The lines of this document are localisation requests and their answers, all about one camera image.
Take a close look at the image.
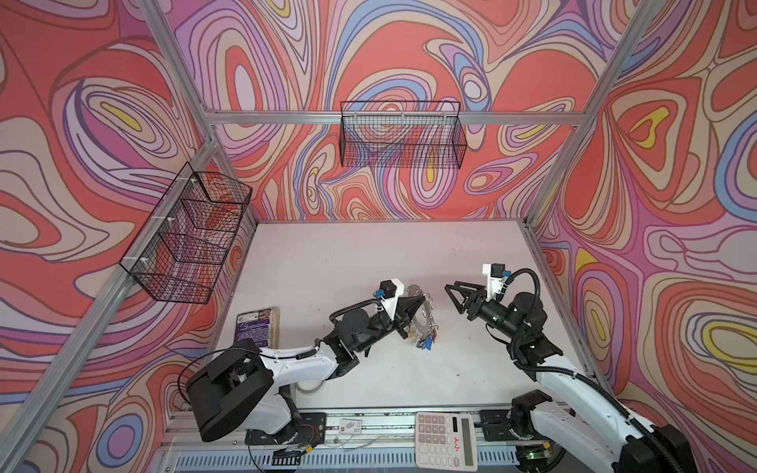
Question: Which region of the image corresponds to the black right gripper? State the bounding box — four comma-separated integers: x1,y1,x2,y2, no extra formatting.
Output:
446,281,524,342

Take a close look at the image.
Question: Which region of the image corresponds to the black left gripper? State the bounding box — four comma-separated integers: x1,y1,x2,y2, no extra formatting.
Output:
353,296,426,357

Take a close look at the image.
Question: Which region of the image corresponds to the key ring bunch with tags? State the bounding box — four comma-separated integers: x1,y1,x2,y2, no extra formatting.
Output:
403,283,440,353

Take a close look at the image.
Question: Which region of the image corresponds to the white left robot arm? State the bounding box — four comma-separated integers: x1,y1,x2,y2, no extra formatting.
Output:
185,294,426,443

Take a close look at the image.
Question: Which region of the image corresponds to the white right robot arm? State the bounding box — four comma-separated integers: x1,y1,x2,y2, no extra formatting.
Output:
445,263,698,472

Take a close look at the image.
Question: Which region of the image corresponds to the white tape roll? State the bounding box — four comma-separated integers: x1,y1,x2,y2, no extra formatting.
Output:
295,380,325,395

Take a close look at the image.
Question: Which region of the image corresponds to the white calculator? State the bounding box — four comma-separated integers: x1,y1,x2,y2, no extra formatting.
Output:
415,412,478,472

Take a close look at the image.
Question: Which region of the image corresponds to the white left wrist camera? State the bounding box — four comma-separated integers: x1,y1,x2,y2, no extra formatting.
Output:
375,278,405,321

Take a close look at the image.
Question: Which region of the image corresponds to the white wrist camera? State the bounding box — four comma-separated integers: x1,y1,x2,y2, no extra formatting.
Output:
375,278,405,321
482,263,511,302

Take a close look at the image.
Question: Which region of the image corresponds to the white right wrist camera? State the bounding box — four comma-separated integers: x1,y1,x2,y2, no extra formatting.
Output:
482,263,511,302

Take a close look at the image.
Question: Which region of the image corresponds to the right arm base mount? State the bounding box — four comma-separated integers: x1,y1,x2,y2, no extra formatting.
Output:
475,389,567,472

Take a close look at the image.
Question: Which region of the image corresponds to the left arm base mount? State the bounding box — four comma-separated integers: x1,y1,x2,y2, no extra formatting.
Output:
244,403,327,451

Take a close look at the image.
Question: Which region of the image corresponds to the black wire basket back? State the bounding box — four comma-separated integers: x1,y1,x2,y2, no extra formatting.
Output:
338,100,468,169

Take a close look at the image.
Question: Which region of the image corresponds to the black wire basket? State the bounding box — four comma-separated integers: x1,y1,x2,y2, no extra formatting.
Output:
338,100,468,169
119,164,252,305

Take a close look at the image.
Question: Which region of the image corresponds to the black wire basket left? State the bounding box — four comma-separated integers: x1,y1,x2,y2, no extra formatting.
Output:
119,164,252,305

